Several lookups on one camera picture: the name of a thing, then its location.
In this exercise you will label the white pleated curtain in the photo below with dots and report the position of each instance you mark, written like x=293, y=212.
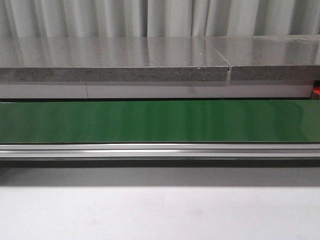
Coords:
x=158, y=18

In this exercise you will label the green conveyor belt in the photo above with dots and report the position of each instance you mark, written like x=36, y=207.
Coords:
x=167, y=121

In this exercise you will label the aluminium conveyor side rail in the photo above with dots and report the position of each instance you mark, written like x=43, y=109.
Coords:
x=305, y=151

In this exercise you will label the grey stone countertop slab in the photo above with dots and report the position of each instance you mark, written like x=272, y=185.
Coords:
x=110, y=59

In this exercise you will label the red object at edge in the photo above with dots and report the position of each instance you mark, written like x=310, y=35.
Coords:
x=315, y=93

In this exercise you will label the grey stone slab right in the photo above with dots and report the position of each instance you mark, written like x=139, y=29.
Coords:
x=293, y=58

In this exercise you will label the white cabinet front panel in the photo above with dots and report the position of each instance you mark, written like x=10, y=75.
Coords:
x=153, y=90

